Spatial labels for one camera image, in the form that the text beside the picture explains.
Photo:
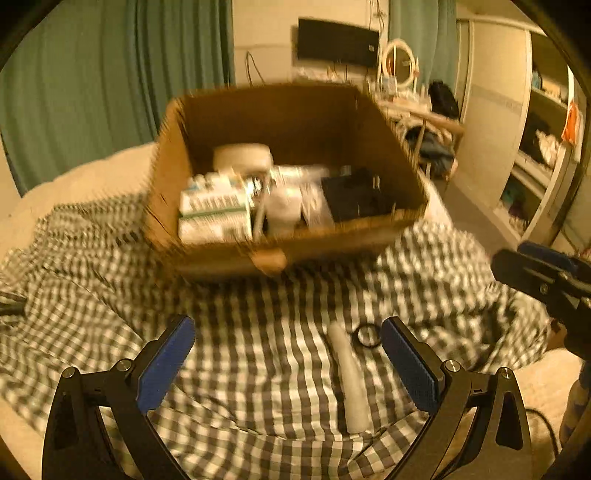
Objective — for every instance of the white tube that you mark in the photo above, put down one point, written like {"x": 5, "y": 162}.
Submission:
{"x": 353, "y": 387}

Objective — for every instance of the white oval mirror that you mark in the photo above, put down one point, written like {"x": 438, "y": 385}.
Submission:
{"x": 399, "y": 64}

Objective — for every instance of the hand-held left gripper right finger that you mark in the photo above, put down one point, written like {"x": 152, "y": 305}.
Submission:
{"x": 411, "y": 364}

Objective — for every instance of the black wall television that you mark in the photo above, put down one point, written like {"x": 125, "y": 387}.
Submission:
{"x": 337, "y": 41}

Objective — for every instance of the brown cardboard box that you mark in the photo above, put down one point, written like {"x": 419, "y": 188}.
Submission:
{"x": 277, "y": 115}

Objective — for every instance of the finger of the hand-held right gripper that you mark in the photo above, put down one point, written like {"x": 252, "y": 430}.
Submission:
{"x": 521, "y": 272}
{"x": 549, "y": 258}

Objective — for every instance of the green and white medicine box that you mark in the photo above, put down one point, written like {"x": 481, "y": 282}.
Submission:
{"x": 214, "y": 212}

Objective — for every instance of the white vanity table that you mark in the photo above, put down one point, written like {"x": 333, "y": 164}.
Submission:
{"x": 415, "y": 108}

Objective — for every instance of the wooden chair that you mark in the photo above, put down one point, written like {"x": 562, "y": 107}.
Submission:
{"x": 455, "y": 129}

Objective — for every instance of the green curtain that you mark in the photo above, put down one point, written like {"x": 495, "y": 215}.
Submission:
{"x": 422, "y": 32}
{"x": 60, "y": 92}
{"x": 184, "y": 60}

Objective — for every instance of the white wardrobe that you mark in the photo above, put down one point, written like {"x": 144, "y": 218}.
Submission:
{"x": 494, "y": 115}

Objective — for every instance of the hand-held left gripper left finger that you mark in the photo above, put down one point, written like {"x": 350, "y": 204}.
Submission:
{"x": 164, "y": 364}

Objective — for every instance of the clothes pile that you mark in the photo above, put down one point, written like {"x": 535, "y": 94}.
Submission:
{"x": 436, "y": 150}

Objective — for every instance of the black backpack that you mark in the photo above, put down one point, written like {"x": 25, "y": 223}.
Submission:
{"x": 444, "y": 101}

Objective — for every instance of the green checked blanket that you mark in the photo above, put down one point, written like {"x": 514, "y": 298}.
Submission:
{"x": 254, "y": 323}

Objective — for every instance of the orange cloth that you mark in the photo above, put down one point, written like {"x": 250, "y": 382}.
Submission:
{"x": 571, "y": 122}

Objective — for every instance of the white tape roll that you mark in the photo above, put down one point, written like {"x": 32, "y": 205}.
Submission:
{"x": 242, "y": 157}

